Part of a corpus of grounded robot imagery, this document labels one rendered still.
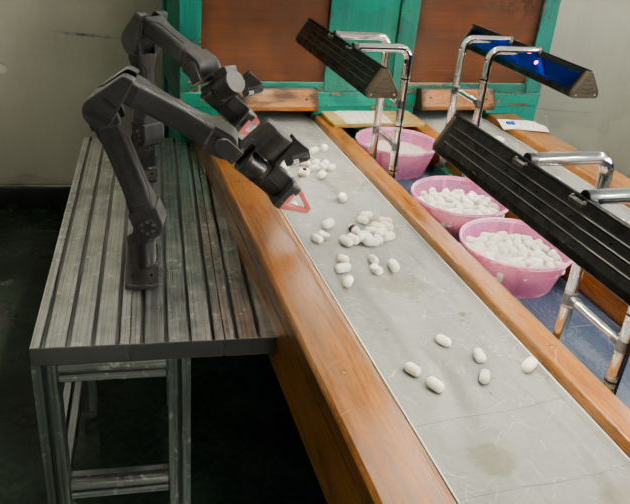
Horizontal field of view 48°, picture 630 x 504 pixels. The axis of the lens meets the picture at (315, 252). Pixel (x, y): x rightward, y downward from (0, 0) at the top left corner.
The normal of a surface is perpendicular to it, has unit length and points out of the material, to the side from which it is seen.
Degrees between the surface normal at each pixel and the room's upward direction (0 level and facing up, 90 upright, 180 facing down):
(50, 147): 90
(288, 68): 90
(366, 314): 0
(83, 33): 90
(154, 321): 0
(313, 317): 0
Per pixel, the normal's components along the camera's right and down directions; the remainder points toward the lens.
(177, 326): 0.08, -0.88
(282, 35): 0.29, 0.46
